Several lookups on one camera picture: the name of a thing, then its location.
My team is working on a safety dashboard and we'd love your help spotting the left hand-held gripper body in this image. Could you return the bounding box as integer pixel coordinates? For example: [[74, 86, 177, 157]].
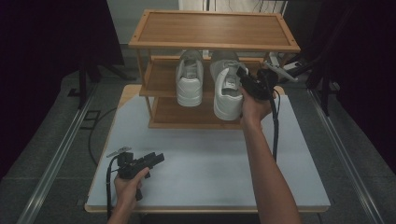
[[247, 61, 299, 101]]

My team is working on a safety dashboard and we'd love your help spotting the white lace-up sneaker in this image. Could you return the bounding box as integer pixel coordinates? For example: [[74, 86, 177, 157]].
[[175, 49, 205, 108], [209, 50, 250, 122]]

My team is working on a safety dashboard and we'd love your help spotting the wooden three-tier shoe rack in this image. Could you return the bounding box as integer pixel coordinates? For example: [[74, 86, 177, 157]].
[[128, 8, 302, 131]]

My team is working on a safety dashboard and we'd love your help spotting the person's right hand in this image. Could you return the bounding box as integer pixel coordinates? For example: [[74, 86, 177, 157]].
[[238, 86, 277, 129]]

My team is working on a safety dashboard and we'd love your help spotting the person's left hand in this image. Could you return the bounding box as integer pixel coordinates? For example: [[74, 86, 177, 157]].
[[113, 166, 150, 213]]

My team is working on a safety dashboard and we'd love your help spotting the white power strip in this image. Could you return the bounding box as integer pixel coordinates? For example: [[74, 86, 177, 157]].
[[269, 51, 302, 73]]

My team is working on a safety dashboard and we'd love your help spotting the white table mat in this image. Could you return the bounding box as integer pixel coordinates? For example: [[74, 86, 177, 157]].
[[85, 92, 332, 209]]

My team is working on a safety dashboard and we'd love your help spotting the black metal stand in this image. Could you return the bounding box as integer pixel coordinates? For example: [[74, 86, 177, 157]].
[[77, 57, 136, 110], [277, 46, 341, 118]]

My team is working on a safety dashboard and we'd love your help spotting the dark curtain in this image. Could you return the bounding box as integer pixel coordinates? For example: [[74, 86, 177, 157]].
[[0, 0, 126, 180], [281, 0, 396, 175]]

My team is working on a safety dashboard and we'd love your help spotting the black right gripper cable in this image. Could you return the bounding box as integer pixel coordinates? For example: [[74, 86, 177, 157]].
[[270, 89, 282, 163]]

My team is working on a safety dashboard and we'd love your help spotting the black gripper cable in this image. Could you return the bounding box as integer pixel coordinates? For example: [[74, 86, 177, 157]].
[[106, 155, 120, 220], [270, 89, 282, 163]]

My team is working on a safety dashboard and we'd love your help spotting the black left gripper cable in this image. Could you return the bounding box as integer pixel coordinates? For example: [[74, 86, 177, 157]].
[[106, 155, 120, 220]]

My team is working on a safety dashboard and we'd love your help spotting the black floor cable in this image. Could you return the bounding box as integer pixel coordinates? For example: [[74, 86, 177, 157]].
[[88, 106, 118, 166]]

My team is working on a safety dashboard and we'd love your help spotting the metal floor rail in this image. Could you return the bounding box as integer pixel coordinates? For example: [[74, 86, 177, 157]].
[[16, 83, 98, 224], [306, 88, 387, 224]]

